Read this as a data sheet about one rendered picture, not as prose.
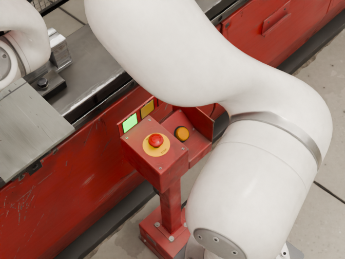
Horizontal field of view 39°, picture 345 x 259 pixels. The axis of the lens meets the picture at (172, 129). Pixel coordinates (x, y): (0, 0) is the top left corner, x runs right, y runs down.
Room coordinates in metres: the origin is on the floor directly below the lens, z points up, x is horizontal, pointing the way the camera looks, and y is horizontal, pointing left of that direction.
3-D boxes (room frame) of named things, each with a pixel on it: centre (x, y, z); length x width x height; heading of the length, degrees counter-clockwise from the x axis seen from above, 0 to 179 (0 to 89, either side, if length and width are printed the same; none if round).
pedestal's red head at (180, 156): (0.70, 0.02, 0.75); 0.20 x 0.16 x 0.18; 133
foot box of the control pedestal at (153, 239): (0.68, 0.00, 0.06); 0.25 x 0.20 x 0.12; 43
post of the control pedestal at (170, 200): (0.70, 0.02, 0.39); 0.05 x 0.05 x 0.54; 43
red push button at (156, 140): (0.66, 0.04, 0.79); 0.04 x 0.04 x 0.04
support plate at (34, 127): (0.62, 0.37, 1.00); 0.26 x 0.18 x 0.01; 42
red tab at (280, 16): (1.30, -0.40, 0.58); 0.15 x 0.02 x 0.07; 132
